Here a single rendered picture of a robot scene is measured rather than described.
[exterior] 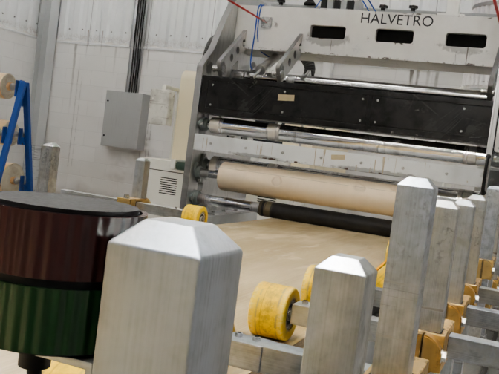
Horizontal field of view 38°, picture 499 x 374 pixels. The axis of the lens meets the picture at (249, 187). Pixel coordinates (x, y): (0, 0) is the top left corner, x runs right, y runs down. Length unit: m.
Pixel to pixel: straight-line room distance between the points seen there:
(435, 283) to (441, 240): 0.06
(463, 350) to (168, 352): 0.81
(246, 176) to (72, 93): 8.42
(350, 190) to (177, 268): 2.63
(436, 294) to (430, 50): 2.22
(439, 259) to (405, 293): 0.25
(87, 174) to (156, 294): 10.80
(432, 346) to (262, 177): 2.08
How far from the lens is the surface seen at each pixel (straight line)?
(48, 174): 1.96
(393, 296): 0.72
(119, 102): 10.55
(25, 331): 0.25
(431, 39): 3.13
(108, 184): 10.83
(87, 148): 11.05
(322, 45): 3.23
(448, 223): 0.96
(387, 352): 0.74
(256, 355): 0.82
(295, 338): 1.11
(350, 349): 0.48
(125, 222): 0.25
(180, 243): 0.23
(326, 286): 0.48
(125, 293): 0.24
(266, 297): 1.06
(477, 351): 1.02
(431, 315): 0.98
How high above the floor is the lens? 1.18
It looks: 3 degrees down
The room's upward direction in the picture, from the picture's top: 7 degrees clockwise
